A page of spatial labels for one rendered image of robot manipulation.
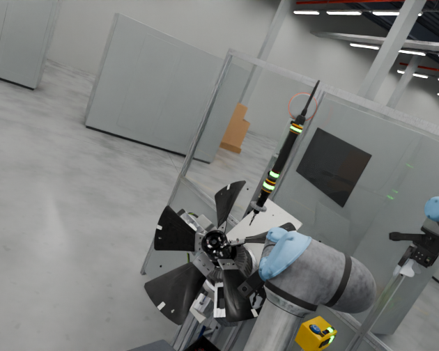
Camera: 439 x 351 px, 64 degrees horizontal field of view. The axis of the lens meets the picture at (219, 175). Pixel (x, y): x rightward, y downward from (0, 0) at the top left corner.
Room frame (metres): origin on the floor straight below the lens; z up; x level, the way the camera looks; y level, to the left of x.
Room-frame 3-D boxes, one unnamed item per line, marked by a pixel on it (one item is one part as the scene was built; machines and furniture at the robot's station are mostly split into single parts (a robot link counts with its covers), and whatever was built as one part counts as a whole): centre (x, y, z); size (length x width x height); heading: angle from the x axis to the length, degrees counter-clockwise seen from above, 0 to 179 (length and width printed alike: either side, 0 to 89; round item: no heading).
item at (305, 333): (1.36, -0.66, 1.02); 0.16 x 0.10 x 0.11; 139
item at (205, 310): (1.40, -0.17, 0.91); 0.12 x 0.08 x 0.12; 139
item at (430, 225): (1.22, -0.76, 1.70); 0.08 x 0.08 x 0.05
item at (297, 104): (2.09, -0.28, 1.88); 0.17 x 0.15 x 0.16; 49
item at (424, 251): (1.21, -0.76, 1.62); 0.09 x 0.08 x 0.12; 49
